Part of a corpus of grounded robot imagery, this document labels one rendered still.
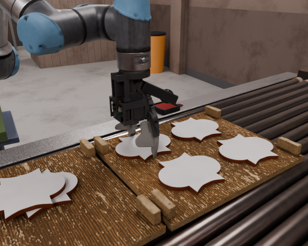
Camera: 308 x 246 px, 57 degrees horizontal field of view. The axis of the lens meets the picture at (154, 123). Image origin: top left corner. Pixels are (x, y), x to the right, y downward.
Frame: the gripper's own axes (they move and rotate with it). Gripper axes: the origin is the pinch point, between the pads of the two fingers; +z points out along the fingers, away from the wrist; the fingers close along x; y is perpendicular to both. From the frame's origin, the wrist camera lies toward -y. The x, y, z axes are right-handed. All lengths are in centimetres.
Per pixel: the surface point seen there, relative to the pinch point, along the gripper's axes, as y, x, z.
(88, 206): 20.5, 13.1, 0.6
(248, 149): -19.8, 17.0, -0.3
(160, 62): -251, -350, 72
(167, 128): -11.5, -5.5, 0.5
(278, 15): -272, -149, -14
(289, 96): -73, -5, 3
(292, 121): -51, 10, 2
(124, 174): 10.0, 8.0, 0.6
